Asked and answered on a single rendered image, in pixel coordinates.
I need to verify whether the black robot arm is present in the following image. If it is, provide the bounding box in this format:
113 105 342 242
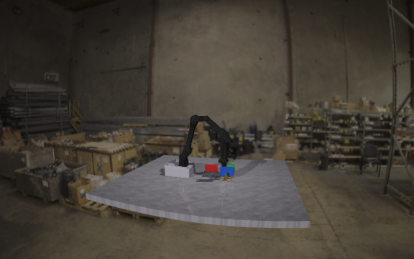
179 115 239 167

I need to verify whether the red board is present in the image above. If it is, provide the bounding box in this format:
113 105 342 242
205 164 218 173

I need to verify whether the tan slotted board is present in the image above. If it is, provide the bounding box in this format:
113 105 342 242
221 173 232 181

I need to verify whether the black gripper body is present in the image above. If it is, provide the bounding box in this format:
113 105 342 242
218 149 229 163

